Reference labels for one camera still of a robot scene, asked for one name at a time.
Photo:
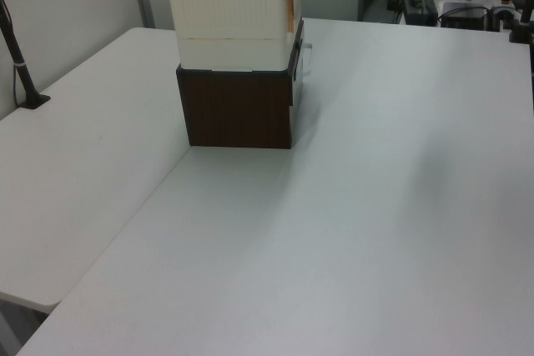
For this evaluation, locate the black electronics box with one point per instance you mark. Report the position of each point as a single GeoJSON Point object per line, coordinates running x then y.
{"type": "Point", "coordinates": [463, 16]}

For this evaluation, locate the black clamp pole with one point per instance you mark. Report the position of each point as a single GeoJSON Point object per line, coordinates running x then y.
{"type": "Point", "coordinates": [526, 6]}

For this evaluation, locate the black camera pole with base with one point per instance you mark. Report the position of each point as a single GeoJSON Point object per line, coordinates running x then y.
{"type": "Point", "coordinates": [16, 56]}

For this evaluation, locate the black and green device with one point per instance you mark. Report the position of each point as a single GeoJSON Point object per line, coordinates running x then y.
{"type": "Point", "coordinates": [419, 10]}

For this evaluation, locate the dark brown wooden drawer box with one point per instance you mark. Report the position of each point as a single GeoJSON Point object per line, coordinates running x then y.
{"type": "Point", "coordinates": [235, 110]}

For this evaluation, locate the cream plastic toy cabinet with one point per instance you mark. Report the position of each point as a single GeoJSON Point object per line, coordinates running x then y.
{"type": "Point", "coordinates": [225, 6]}

